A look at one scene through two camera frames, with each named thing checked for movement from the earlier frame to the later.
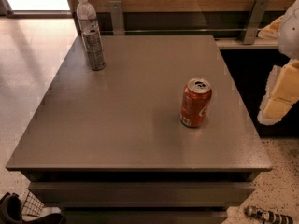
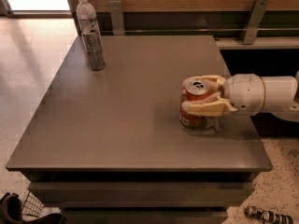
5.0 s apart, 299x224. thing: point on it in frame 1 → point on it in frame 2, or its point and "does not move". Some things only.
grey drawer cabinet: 108,147 does not move
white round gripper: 290,35 → 244,92
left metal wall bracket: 116,8 does not move
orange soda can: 195,102 does not move
